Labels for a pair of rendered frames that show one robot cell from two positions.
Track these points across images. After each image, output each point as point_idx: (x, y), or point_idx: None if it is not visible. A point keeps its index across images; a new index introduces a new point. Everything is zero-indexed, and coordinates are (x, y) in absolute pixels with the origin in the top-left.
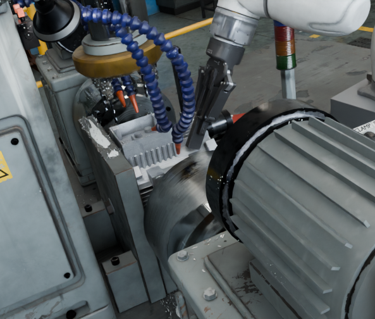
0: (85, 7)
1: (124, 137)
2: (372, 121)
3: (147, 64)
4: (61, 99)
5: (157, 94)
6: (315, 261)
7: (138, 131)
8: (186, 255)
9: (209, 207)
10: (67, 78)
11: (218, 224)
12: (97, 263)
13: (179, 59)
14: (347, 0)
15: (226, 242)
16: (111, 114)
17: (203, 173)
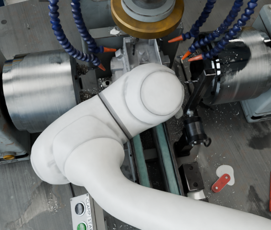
0: None
1: (152, 47)
2: (91, 218)
3: (73, 8)
4: (256, 19)
5: (76, 26)
6: None
7: (144, 51)
8: None
9: (16, 60)
10: (267, 17)
11: (7, 64)
12: (85, 41)
13: (50, 20)
14: (32, 146)
15: None
16: (202, 47)
17: (45, 65)
